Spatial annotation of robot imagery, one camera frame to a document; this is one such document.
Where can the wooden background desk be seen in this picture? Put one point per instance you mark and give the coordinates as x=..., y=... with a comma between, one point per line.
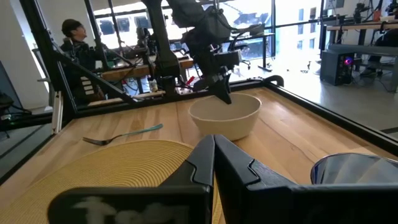
x=130, y=71

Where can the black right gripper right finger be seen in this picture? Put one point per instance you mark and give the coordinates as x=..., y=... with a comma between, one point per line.
x=236, y=186

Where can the round woven straw placemat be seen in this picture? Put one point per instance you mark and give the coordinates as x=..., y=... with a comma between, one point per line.
x=124, y=165

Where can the white round bowl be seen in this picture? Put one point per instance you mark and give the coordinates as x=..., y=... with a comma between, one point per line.
x=224, y=121

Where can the person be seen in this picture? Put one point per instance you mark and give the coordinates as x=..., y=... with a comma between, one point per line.
x=77, y=53

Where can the white upright bar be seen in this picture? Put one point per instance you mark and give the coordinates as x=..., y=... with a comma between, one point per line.
x=57, y=112

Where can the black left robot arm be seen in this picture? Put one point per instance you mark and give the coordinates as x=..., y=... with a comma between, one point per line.
x=161, y=37

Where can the shiny blue metal cup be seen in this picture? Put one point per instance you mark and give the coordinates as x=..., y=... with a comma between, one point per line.
x=351, y=169

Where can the black aluminium table frame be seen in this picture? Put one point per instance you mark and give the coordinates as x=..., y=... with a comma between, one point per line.
x=46, y=53

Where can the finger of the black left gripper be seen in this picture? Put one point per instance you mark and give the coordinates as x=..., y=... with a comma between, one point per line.
x=217, y=85
x=226, y=90

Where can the small red tag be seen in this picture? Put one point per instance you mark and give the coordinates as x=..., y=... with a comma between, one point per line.
x=190, y=80

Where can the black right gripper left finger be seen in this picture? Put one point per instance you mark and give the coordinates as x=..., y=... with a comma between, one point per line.
x=199, y=174

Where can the black office chair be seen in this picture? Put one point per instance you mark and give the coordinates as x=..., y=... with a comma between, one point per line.
x=239, y=48

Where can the black computer tower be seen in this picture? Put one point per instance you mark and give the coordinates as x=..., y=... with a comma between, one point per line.
x=334, y=67

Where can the long wooden workbench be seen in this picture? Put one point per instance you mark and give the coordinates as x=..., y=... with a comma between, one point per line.
x=357, y=27

